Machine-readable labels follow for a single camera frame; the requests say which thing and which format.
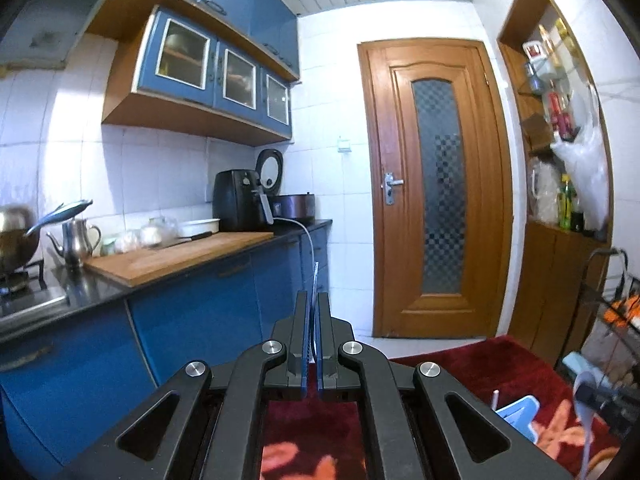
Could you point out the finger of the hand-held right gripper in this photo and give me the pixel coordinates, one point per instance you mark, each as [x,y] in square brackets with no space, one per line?
[590,396]

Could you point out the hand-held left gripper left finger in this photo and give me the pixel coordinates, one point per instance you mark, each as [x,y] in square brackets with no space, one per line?
[303,355]

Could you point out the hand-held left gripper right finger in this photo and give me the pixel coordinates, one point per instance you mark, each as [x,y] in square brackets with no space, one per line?
[324,360]

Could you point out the white plastic spoon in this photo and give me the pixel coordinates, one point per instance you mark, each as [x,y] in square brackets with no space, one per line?
[583,381]

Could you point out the light blue utensil holder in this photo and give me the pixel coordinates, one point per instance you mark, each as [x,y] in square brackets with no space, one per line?
[520,417]

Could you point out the thin utensil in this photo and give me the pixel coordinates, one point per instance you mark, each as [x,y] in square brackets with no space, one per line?
[315,280]

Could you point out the light blue plastic box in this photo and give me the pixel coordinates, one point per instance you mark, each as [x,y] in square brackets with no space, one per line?
[577,362]

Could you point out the orange carrots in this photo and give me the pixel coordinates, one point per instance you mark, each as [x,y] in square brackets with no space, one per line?
[617,310]

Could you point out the white stick utensil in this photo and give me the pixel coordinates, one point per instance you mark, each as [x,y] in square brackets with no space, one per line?
[496,400]

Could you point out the red floral printed blanket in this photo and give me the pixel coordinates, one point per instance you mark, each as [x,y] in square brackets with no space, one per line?
[500,365]

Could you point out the wooden floor cupboard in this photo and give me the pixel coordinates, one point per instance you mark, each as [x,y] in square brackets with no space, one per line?
[550,285]

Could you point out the blue lower kitchen cabinets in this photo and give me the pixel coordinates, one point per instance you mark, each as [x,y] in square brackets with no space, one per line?
[190,320]

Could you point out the wooden door with glass pane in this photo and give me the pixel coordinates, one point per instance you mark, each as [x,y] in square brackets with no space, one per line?
[400,260]

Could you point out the black metal rack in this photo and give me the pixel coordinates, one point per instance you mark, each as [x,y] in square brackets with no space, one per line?
[610,250]

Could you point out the rice cooker with open lid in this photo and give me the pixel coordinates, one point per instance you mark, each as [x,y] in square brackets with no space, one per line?
[295,205]

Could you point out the wooden cutting board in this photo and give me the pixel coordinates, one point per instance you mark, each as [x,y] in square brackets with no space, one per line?
[175,257]

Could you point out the white dish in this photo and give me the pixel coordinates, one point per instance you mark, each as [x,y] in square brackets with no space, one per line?
[200,226]

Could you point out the black air fryer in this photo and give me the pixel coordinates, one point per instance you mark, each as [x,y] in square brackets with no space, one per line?
[232,200]

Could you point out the clear covered bowl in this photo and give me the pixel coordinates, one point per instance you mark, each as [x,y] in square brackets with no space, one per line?
[157,232]

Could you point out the green bottle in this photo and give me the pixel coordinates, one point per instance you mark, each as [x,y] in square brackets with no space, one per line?
[566,200]

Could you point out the small white food bag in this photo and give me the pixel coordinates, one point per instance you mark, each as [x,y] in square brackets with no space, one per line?
[127,241]

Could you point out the white jug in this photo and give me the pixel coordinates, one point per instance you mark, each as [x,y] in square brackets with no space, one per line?
[545,190]

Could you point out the small green cup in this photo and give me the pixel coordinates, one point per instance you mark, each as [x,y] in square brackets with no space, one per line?
[106,247]

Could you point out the large white plastic bag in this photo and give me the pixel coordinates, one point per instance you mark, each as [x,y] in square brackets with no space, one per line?
[585,170]

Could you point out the steel kettle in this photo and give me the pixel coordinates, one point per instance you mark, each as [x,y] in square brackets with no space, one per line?
[75,242]

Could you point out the brown cardboard box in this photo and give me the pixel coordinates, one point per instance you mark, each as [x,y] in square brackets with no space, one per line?
[536,132]

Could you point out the red bottle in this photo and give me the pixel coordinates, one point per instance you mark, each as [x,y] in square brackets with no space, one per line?
[562,117]

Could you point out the gas stove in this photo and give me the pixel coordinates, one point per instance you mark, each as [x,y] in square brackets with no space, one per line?
[25,295]

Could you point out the metal wok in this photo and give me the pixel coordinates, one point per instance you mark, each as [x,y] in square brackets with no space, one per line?
[15,235]

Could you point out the red and white jar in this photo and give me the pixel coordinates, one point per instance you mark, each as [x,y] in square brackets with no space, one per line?
[534,50]

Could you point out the grey range hood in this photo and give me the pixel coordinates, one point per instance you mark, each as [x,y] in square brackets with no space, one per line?
[50,10]

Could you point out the wall light switch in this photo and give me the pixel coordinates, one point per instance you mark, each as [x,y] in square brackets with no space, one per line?
[344,145]

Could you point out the glass door wall cabinet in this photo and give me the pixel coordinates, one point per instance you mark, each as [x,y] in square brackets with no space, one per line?
[200,95]

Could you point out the wooden wall shelf niche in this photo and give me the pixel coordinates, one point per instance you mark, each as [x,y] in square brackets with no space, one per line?
[510,85]

